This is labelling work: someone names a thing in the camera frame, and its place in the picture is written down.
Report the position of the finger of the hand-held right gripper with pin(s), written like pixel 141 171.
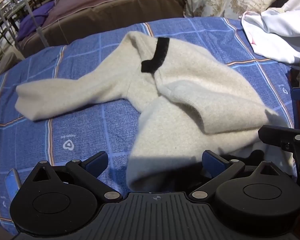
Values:
pixel 272 135

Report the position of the blue plaid bedsheet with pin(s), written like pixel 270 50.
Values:
pixel 77 130

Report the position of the cream sweater with black collar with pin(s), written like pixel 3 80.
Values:
pixel 190 97

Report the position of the metal pole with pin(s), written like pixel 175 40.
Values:
pixel 32 12

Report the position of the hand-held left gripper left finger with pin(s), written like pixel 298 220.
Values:
pixel 97 163

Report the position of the metal shelving rack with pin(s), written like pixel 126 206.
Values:
pixel 1 17

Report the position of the light blue smartphone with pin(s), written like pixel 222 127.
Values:
pixel 12 185

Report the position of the white garment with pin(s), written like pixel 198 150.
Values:
pixel 277 30

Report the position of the brown bed cover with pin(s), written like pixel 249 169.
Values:
pixel 102 22

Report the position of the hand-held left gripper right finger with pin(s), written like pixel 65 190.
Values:
pixel 213 163

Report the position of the purple cloth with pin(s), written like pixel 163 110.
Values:
pixel 32 22

